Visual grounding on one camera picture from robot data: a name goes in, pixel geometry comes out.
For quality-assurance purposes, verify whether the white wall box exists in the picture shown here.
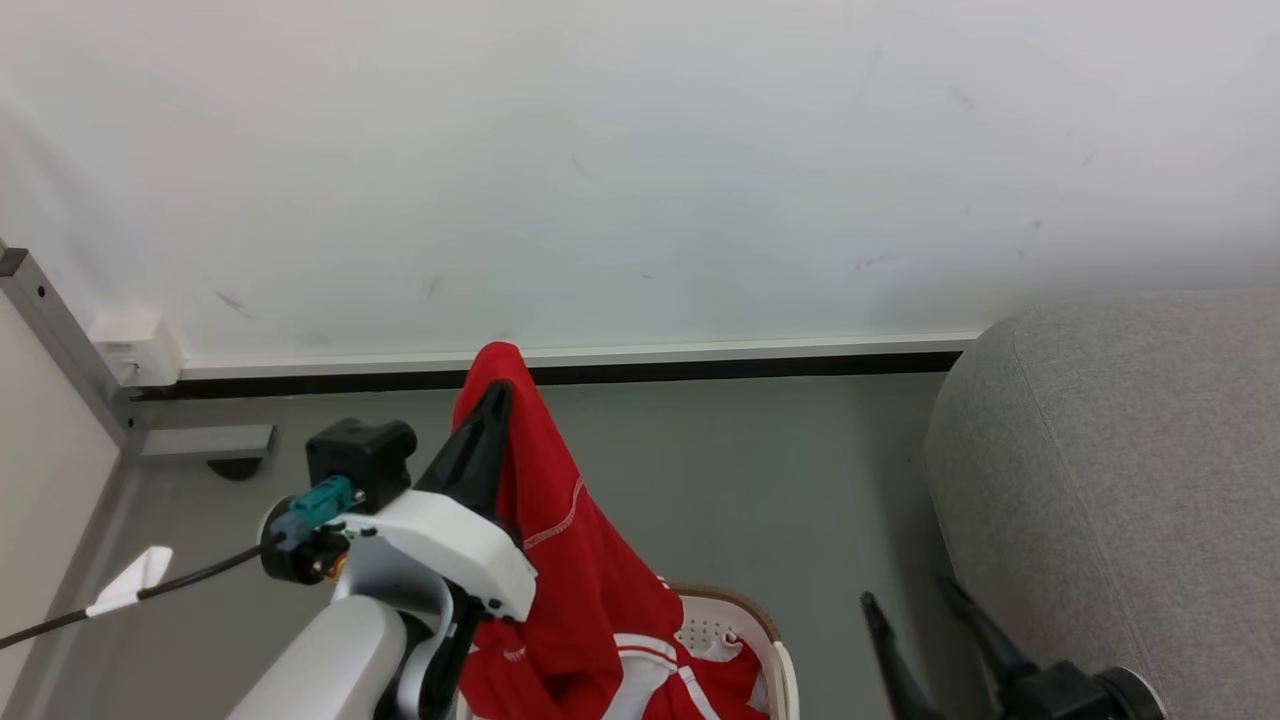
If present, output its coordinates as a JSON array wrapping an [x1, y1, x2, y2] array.
[[89, 309, 187, 389]]

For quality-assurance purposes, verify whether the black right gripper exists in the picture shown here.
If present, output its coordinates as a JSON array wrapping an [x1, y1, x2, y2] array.
[[861, 575, 1167, 720]]

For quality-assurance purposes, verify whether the beige partition panel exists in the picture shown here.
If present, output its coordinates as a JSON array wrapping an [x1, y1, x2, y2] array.
[[0, 290, 123, 681]]

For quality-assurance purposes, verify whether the black cable with white tag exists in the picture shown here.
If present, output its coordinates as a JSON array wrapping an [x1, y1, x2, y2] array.
[[0, 545, 283, 652]]

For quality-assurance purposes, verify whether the grey metal frame leg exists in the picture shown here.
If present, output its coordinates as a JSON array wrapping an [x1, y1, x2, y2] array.
[[0, 244, 277, 463]]

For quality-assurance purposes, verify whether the grey fabric sofa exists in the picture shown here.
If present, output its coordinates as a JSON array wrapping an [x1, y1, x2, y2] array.
[[923, 290, 1280, 720]]

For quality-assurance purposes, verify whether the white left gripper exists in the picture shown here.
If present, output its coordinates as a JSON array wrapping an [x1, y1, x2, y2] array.
[[335, 380, 539, 623]]

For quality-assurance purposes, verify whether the red white-striped garment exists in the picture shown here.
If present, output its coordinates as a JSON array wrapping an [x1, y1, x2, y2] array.
[[452, 340, 772, 720]]

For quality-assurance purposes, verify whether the white perforated laundry basket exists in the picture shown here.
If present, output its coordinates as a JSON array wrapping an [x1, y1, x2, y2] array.
[[660, 583, 801, 720]]

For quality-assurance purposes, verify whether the white black baseboard strip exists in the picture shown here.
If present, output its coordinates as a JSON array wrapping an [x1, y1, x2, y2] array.
[[128, 332, 987, 402]]

